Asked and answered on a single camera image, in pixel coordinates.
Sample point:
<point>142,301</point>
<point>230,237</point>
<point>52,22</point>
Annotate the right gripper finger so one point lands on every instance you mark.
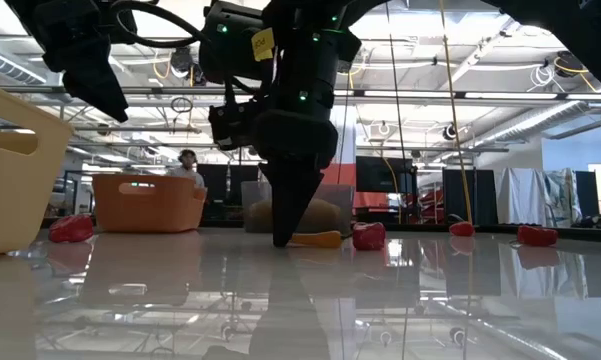
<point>268,175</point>
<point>290,200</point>

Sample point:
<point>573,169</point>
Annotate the person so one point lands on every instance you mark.
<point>187,172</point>

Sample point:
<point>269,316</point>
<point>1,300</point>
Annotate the yellow label sticker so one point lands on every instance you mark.
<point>262,44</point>

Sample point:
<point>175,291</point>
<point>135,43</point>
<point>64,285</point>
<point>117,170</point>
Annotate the patterned hanging cloth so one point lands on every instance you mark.
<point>562,195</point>

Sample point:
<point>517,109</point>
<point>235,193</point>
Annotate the orange plastic basket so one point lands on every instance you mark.
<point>150,210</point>

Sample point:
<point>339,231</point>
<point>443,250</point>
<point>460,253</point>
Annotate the red strawberry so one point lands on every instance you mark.
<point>462,229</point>
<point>369,235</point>
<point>536,235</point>
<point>71,228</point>

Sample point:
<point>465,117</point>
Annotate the black partition panel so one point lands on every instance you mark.
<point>587,200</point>
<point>225,195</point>
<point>480,195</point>

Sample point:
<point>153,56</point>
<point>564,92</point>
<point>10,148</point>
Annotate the black monitor screen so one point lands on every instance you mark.
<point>380,175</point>

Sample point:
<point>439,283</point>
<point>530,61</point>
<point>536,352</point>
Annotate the orange carrot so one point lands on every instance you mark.
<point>322,239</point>

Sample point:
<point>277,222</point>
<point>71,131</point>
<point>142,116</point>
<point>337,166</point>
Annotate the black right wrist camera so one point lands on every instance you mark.
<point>232,125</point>

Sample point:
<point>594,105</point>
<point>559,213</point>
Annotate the silver ceiling duct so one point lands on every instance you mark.
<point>540,117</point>

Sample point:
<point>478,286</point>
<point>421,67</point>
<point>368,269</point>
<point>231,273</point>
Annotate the long ceiling light rail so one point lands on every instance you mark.
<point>430,94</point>

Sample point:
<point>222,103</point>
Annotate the yellow plastic basket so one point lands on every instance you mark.
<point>10,200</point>

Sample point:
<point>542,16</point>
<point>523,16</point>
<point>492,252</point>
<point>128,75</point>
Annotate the white hanging cloth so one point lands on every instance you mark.
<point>522,195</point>

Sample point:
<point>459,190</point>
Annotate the grey plastic basket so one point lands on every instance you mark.
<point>342,197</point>

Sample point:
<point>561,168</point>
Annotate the white pillar red band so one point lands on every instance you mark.
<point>350,140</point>

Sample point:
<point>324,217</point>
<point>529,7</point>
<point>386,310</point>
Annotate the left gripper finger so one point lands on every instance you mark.
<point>97,92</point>

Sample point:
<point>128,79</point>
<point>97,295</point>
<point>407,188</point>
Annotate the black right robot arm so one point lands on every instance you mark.
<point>590,35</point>

